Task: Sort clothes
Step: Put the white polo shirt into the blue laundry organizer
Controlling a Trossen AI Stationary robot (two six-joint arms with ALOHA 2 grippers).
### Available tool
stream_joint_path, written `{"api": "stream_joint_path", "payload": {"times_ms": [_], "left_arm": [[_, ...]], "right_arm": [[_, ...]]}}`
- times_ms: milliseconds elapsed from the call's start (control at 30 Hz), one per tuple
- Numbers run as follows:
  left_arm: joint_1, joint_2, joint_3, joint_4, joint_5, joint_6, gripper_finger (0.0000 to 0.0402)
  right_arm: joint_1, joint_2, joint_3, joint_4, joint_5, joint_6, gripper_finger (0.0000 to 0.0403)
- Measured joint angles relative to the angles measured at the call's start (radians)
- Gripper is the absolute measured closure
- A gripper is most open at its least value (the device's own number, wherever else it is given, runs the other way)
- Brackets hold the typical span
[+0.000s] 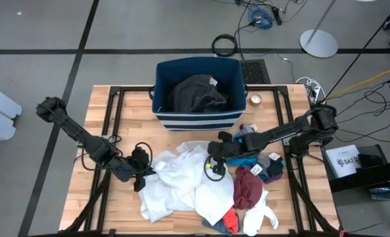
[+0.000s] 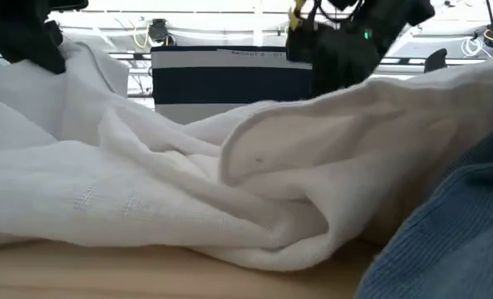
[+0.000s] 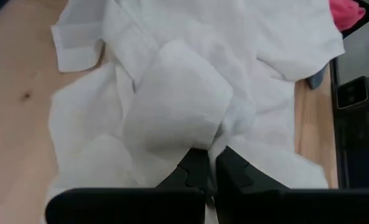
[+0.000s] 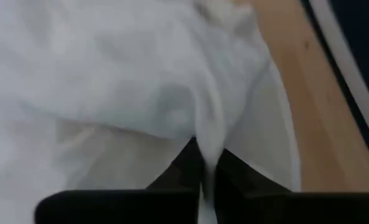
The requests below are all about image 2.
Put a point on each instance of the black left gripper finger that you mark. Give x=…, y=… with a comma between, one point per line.
x=34, y=52

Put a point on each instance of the white knit garment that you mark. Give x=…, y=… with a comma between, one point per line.
x=333, y=145

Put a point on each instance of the white gauze cloth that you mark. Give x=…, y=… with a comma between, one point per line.
x=105, y=187

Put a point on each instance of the slate blue ribbed garment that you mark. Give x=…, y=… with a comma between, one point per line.
x=450, y=249

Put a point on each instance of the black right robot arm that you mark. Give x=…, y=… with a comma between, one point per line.
x=395, y=16

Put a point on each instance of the grey horizontal beam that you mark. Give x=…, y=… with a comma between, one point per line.
x=129, y=56

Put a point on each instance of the navy white striped fabric basket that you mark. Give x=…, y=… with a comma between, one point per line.
x=229, y=83

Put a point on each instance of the thin black pole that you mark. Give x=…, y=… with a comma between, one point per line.
x=492, y=29

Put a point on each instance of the black pedestal post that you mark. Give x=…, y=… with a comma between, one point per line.
x=436, y=62

